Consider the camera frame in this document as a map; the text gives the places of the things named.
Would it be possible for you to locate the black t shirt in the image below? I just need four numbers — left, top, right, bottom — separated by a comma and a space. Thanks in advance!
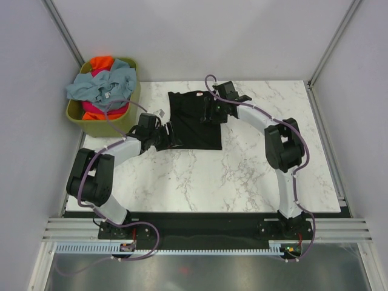
168, 91, 222, 150

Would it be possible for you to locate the blue slotted cable duct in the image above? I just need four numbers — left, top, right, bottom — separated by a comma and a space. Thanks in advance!
55, 242, 284, 256

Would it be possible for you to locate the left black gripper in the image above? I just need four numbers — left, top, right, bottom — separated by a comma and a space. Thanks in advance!
149, 122, 182, 152

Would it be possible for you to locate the grey blue t shirt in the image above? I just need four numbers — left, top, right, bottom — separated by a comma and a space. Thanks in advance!
65, 59, 137, 111

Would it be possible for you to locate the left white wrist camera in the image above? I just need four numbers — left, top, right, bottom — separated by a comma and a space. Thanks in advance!
153, 109, 165, 118

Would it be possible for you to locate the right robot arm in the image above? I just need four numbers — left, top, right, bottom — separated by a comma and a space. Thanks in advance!
201, 81, 306, 239

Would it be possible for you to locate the orange t shirt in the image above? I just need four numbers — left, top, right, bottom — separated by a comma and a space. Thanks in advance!
82, 56, 123, 121

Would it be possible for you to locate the olive green plastic bin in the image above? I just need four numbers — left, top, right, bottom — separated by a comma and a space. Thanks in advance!
65, 57, 141, 137

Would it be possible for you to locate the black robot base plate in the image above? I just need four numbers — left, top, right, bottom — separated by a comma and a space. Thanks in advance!
98, 212, 313, 250

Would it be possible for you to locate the aluminium frame rail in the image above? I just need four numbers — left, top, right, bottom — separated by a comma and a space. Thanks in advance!
43, 218, 372, 243

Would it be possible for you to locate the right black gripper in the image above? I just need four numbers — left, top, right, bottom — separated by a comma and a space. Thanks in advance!
200, 96, 229, 124

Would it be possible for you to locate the left aluminium corner post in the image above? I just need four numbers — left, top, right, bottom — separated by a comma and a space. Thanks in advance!
41, 0, 85, 68

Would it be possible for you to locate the magenta t shirt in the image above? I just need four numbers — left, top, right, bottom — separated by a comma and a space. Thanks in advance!
81, 67, 129, 115

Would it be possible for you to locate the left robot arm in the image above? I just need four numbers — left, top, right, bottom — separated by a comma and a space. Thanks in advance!
66, 113, 181, 238

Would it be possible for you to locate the aluminium corner post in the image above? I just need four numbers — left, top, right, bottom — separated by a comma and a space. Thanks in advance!
41, 0, 85, 68
306, 0, 363, 90

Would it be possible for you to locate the right aluminium corner post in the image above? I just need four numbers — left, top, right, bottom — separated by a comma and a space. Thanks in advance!
306, 0, 363, 90

